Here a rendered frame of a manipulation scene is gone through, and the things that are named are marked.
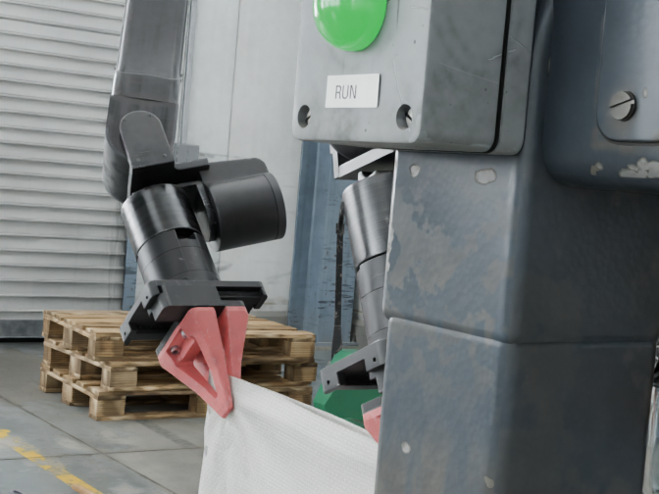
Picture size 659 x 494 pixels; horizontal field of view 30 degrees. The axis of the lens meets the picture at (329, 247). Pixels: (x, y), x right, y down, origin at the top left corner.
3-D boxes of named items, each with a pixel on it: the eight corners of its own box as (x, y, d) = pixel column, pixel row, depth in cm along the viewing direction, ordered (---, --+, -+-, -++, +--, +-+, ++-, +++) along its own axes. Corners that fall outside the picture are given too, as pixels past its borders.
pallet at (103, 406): (38, 389, 655) (40, 362, 654) (237, 384, 720) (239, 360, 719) (96, 421, 585) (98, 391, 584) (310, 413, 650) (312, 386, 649)
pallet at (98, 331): (40, 335, 653) (42, 308, 652) (243, 337, 714) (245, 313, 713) (93, 361, 582) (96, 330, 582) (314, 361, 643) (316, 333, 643)
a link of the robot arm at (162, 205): (117, 224, 103) (118, 180, 99) (195, 210, 106) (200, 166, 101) (138, 289, 100) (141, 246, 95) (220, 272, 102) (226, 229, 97)
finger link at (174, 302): (280, 385, 90) (239, 285, 95) (195, 389, 86) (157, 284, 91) (241, 436, 94) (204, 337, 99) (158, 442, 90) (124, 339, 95)
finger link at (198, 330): (304, 384, 91) (263, 285, 96) (220, 388, 87) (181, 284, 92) (264, 434, 95) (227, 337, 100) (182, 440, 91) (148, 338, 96)
